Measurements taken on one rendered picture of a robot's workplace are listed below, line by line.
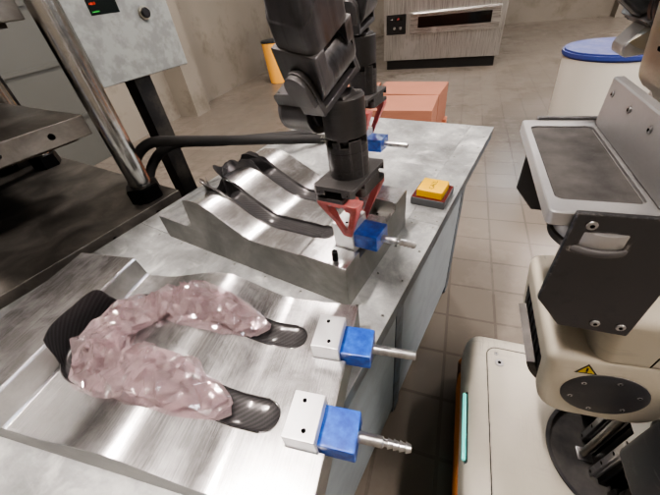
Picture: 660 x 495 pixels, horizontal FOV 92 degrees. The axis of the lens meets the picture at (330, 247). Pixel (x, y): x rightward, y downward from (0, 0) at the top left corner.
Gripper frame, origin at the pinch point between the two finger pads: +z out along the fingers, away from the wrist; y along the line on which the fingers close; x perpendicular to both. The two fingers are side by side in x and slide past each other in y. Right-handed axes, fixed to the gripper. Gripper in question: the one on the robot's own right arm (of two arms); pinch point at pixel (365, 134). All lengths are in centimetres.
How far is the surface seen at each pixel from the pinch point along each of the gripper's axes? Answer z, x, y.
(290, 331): 9.8, 10.7, 47.3
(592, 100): 52, 59, -208
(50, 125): -9, -67, 35
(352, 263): 6.5, 14.1, 34.0
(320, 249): 5.9, 8.0, 33.7
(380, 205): 7.5, 10.8, 15.7
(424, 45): 67, -146, -492
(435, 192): 11.8, 17.6, 0.6
